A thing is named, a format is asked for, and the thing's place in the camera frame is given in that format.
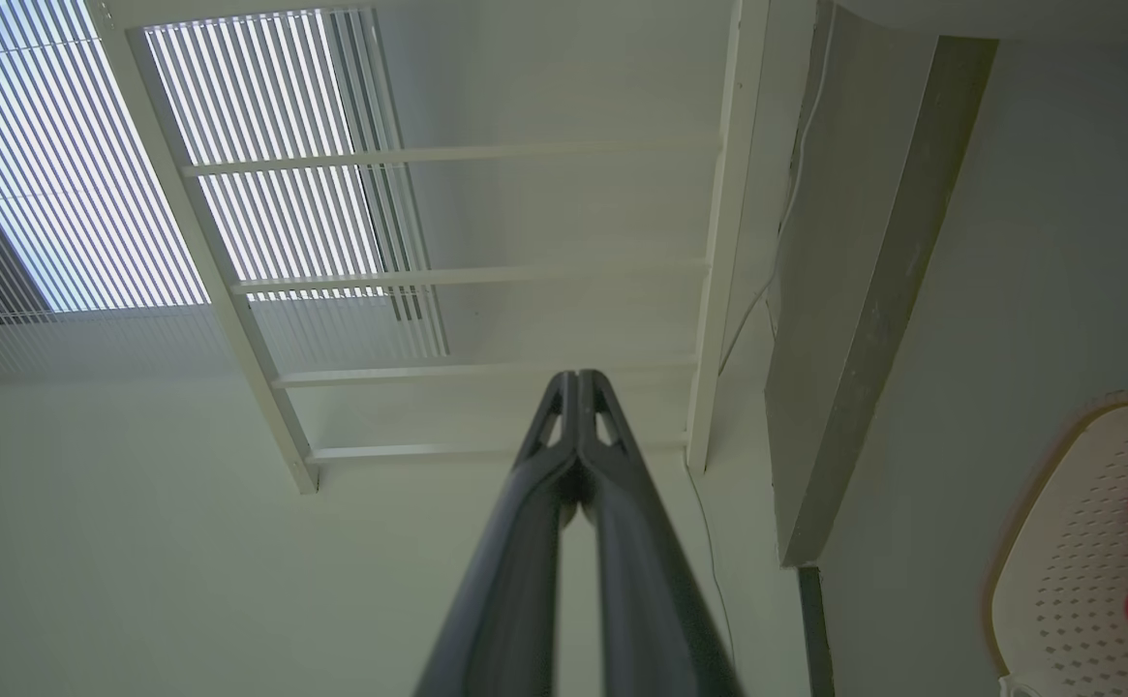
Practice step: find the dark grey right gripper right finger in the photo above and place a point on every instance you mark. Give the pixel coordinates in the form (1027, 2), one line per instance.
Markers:
(646, 571)

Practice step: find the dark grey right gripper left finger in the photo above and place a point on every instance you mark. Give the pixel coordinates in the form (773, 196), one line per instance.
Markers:
(515, 561)

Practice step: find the white perforated laundry basket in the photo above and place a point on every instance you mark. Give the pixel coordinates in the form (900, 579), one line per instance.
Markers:
(1077, 561)

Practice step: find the white wooden ladder shelf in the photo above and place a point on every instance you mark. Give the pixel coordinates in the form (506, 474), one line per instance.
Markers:
(486, 271)

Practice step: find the white vertical window blinds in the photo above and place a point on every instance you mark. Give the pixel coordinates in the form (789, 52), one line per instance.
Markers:
(186, 184)

